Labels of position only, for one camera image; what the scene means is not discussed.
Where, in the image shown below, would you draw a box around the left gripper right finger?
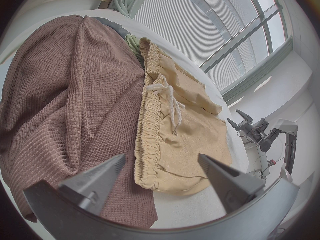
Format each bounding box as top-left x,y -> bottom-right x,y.
197,153 -> 265,215

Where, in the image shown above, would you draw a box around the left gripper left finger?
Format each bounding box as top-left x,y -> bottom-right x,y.
58,153 -> 126,216

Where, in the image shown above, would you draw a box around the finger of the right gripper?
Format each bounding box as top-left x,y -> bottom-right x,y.
227,118 -> 241,132
236,109 -> 253,124

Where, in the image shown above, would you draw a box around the brown waffle garment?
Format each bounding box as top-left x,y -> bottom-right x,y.
0,15 -> 159,229

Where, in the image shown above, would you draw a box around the window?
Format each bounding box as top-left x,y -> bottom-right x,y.
130,0 -> 293,91

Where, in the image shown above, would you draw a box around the pale green garment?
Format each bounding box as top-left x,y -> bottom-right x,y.
124,33 -> 146,70

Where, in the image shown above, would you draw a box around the dark grey garment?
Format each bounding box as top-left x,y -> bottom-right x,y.
94,16 -> 131,40

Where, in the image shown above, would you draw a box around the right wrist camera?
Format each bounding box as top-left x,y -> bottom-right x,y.
254,118 -> 270,132

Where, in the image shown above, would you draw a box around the beige drawstring shorts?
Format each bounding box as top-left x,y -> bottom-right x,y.
134,36 -> 233,197

